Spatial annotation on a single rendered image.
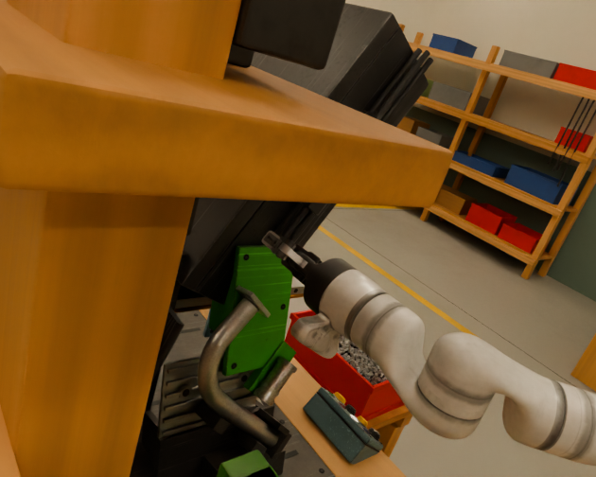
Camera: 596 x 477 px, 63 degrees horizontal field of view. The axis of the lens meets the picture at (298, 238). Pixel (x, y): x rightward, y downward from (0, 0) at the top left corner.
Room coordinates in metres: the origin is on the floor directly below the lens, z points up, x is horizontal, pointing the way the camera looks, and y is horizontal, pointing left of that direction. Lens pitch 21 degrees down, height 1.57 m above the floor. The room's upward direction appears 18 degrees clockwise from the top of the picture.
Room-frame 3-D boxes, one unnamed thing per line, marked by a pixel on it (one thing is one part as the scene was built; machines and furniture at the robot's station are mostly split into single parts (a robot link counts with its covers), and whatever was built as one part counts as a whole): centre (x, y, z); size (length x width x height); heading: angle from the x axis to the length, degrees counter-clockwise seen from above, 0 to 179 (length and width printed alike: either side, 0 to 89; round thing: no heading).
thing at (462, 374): (0.43, -0.23, 1.32); 0.14 x 0.07 x 0.09; 88
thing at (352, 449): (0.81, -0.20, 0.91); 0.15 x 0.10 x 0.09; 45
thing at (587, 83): (6.36, -1.61, 1.10); 3.01 x 0.55 x 2.20; 45
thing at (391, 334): (0.46, -0.17, 1.30); 0.15 x 0.07 x 0.09; 46
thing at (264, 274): (0.72, 0.05, 1.17); 0.13 x 0.12 x 0.20; 45
